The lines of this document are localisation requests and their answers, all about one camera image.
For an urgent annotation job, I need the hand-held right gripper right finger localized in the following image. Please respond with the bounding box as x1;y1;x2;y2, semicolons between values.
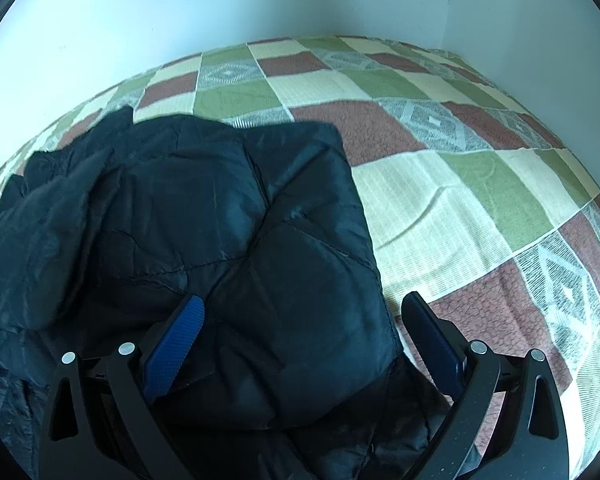
401;291;571;480

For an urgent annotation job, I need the black quilted jacket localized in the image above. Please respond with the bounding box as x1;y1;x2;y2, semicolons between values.
0;106;481;480

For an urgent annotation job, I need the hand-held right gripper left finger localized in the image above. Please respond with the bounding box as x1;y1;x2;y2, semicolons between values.
39;294;206;480

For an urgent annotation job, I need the checkered patchwork blanket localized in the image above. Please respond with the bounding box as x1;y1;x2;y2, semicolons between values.
0;35;600;480

